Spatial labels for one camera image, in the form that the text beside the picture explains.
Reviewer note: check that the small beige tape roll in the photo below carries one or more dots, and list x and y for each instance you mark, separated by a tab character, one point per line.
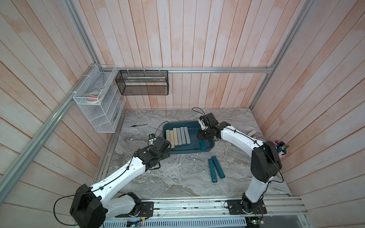
251	133

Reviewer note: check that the teal pruning pliers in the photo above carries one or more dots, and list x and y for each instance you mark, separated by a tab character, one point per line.
212	171
218	167
202	145

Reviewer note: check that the beige pruning pliers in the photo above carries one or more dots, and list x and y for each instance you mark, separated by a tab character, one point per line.
172	140
167	133
176	142

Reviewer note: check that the tape roll in shelf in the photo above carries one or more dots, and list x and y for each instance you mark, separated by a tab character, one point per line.
94	97

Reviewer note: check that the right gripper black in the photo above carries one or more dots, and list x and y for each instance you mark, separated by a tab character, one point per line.
199	136

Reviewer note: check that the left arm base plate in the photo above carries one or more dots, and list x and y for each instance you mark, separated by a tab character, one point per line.
143	209

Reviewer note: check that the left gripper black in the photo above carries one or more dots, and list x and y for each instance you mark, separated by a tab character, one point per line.
166	154

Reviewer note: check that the pink pen holder cup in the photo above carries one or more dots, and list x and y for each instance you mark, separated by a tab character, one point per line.
282	148

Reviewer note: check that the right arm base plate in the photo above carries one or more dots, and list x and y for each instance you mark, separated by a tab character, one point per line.
239	207

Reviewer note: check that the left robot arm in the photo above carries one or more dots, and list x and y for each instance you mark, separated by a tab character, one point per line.
93	205

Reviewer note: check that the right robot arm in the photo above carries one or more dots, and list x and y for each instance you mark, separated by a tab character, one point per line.
265	161

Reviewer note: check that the grey pruning pliers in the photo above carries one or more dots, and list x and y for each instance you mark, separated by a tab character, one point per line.
187	136
179	136
184	142

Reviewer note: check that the white wire wall shelf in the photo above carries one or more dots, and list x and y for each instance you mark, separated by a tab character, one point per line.
105	115

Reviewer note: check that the teal plastic storage box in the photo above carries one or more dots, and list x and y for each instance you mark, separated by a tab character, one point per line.
194	147

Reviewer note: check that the black mesh wall basket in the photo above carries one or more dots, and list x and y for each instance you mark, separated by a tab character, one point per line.
143	82

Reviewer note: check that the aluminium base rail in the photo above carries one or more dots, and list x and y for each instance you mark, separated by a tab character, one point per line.
203	207

